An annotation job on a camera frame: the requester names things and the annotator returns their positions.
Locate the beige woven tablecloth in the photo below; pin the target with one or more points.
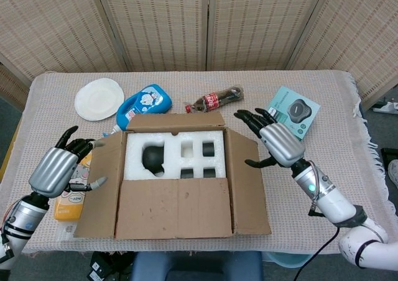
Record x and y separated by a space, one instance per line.
295 200

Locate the white shoe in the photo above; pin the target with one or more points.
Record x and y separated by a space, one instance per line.
393 173

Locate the white foam insert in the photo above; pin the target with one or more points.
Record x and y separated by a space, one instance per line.
174 161

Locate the white screen foot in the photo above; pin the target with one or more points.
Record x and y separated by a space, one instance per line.
385 107

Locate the teal speaker product box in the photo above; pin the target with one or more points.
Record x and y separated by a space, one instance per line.
295 110

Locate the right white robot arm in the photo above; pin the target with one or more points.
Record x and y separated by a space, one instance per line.
335 206

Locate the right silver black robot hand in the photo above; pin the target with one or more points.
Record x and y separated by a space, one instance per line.
281 144

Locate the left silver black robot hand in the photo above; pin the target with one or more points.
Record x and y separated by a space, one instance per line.
53 172

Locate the woven folding screen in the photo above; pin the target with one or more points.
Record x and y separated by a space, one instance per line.
155 23

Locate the black round device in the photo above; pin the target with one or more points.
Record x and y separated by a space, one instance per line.
152 158

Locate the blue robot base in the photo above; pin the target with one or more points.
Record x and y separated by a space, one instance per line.
196 267

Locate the clear plastic packaging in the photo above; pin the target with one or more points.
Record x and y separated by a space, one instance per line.
66 231

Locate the black equipment under table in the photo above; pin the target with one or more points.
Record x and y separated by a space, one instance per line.
109 267

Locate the blue cartoon detergent bottle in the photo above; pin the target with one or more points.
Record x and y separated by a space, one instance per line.
146 102

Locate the red cardboard shipping box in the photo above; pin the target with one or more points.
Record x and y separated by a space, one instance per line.
174 212

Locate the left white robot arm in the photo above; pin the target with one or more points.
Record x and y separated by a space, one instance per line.
25 214

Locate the teal bucket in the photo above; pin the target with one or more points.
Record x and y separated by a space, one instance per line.
289 259

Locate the white paper plate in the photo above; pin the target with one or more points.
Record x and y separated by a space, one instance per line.
98 99

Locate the crushed cola bottle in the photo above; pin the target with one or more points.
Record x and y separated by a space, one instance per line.
214 99

